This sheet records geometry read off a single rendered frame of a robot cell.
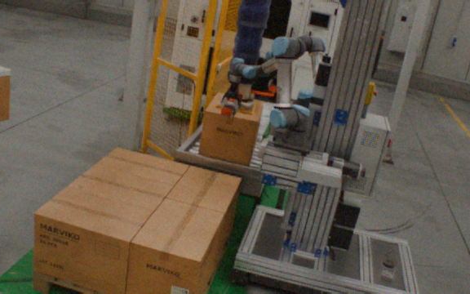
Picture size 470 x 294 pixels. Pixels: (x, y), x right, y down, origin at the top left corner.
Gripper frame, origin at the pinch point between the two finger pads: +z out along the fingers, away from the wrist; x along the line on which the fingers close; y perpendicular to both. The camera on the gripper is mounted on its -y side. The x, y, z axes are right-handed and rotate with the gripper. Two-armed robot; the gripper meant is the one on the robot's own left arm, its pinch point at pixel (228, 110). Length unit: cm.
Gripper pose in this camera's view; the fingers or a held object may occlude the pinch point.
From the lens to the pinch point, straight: 341.8
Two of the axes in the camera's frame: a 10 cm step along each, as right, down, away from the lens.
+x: -9.8, -2.1, 0.6
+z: -1.8, 9.2, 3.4
